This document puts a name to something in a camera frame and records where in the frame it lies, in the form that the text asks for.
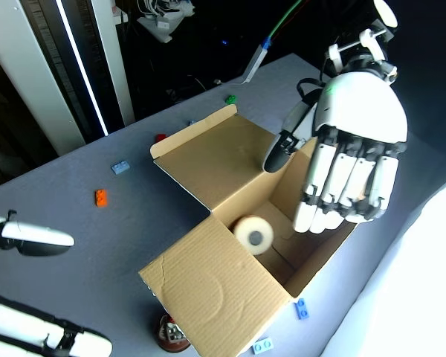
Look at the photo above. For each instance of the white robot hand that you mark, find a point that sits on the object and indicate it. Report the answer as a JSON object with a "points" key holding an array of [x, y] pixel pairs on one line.
{"points": [[360, 108], [33, 238]]}

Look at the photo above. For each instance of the brown cardboard box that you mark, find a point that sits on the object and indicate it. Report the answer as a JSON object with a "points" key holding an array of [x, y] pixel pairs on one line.
{"points": [[215, 163]]}

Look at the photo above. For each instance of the small brown red object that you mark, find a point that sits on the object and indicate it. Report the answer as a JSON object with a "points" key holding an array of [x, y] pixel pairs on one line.
{"points": [[172, 336]]}

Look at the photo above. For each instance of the white and red toy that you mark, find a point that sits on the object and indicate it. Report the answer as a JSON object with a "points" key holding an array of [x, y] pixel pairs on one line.
{"points": [[241, 238]]}

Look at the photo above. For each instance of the grey table cloth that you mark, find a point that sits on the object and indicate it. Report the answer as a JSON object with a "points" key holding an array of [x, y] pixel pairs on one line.
{"points": [[96, 241]]}

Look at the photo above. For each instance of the flat orange toy brick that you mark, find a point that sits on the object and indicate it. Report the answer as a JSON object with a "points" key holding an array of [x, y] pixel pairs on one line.
{"points": [[101, 198]]}

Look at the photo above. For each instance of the green toy brick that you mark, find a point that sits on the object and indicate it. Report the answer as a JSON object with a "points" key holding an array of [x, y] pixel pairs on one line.
{"points": [[230, 99]]}

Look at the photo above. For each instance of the red toy brick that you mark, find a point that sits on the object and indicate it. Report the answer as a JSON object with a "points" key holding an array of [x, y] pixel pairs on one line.
{"points": [[160, 137]]}

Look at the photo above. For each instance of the white light strip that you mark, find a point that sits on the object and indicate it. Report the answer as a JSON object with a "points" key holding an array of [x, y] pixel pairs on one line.
{"points": [[82, 67]]}

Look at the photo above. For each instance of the white backdrop sheet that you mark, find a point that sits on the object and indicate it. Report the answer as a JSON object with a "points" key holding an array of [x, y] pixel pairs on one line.
{"points": [[412, 297]]}

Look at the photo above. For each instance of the white plastic clutter pile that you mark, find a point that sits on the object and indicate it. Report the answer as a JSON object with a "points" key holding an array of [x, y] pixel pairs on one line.
{"points": [[160, 26]]}

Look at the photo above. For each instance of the light blue flat toy brick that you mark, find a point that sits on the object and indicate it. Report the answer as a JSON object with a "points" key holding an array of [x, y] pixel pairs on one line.
{"points": [[263, 346]]}

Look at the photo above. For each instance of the wide white frame post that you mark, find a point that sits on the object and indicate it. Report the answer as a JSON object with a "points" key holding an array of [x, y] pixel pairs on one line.
{"points": [[33, 74]]}

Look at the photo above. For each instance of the narrow white frame post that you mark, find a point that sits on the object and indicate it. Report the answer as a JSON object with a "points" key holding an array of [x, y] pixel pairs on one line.
{"points": [[115, 56]]}

